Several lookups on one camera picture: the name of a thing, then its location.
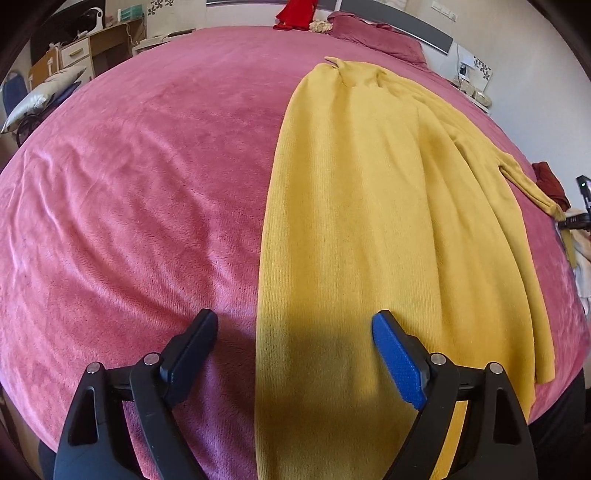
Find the white bedside table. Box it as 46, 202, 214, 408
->
457, 78, 492, 115

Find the pink pillow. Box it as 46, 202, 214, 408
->
328, 12, 428, 68

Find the grey headboard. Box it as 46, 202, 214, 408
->
205, 0, 455, 56

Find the wooden desk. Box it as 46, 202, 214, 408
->
89, 19, 146, 77

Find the red garment at headboard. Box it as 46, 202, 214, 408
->
273, 0, 318, 31

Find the blue chair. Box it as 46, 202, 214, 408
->
2, 70, 28, 116

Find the cream stuffed toy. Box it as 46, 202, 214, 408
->
308, 20, 332, 34

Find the yellow knit sweater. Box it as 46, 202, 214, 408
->
254, 58, 563, 479

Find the pink plush bed blanket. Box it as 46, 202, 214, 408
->
1, 27, 590, 479

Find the white drawer cabinet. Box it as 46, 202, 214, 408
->
60, 38, 94, 83

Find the dark red folded garment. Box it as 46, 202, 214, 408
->
532, 162, 571, 212

